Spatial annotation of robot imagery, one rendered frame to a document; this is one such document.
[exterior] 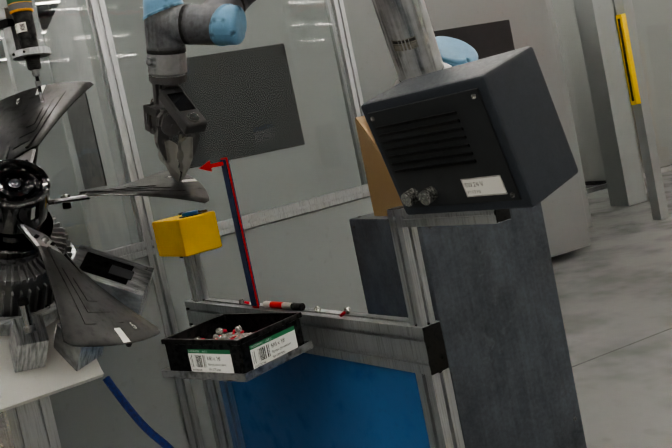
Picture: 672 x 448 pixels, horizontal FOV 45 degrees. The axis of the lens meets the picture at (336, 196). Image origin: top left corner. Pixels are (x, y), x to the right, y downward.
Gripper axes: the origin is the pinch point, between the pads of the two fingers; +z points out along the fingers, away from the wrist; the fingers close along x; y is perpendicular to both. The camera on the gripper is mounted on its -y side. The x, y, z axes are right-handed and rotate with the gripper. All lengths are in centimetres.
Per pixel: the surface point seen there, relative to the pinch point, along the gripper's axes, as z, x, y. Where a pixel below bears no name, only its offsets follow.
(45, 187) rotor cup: -3.5, 27.4, -2.1
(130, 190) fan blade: 0.0, 11.9, -2.7
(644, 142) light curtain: 117, -509, 209
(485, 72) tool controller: -29, -7, -73
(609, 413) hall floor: 122, -164, 1
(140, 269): 15.9, 11.9, -3.9
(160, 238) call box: 25.0, -8.9, 31.9
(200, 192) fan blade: 1.8, -0.4, -7.4
